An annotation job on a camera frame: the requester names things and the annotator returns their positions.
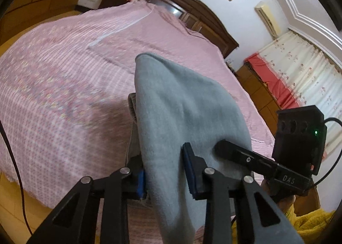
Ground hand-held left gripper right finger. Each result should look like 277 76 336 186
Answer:
182 142 305 244

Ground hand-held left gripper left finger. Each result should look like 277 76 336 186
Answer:
27 153 147 244

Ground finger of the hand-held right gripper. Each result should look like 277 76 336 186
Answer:
214 140 280 180

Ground grey fleece pants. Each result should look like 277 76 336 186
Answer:
125 53 254 244

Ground person's right forearm yellow sleeve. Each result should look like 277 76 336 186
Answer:
283 204 337 239

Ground person's right hand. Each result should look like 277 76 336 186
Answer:
260 180 296 214

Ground low wooden cabinet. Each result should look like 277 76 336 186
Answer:
236 64 281 138

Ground floral curtain with red band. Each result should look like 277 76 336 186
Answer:
244 30 342 161

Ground pink floral bedspread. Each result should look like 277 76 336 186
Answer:
0 0 276 244

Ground dark wooden headboard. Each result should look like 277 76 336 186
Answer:
99 0 239 59

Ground black cable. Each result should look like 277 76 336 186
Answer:
0 120 34 235
310 117 342 188

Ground wall air conditioner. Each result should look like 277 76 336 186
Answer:
254 1 282 38

